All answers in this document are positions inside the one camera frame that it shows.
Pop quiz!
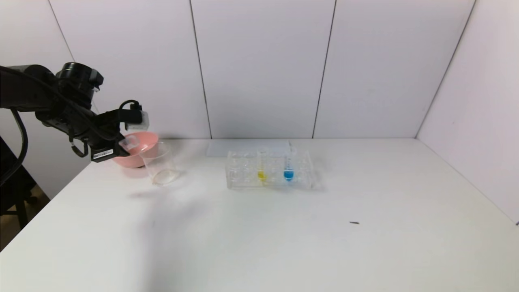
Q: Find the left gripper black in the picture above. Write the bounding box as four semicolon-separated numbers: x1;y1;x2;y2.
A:
90;133;131;163

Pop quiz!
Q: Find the test tube with red pigment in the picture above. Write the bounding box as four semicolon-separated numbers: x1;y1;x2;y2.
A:
119;135;141;153

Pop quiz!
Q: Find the clear glass beaker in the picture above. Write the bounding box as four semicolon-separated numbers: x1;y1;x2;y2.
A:
140;142;179;187

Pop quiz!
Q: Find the test tube with yellow pigment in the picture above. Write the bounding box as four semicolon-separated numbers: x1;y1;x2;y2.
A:
256;148;269;183

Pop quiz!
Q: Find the clear plastic test tube rack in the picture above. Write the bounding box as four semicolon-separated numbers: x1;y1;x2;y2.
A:
226;150;315;190

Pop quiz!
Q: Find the test tube with blue pigment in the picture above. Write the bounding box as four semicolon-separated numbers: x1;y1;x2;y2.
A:
283;145;295;182

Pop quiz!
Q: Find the pink bowl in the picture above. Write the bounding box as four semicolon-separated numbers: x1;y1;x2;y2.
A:
112;131;159;169

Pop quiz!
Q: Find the white paper sheet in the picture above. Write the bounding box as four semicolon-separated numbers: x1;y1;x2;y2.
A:
206;141;292;158

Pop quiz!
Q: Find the dark chair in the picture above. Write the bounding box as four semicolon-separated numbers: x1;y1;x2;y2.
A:
0;137;51;240

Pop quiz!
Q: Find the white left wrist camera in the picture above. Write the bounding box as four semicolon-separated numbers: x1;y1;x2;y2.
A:
97;100;150;131

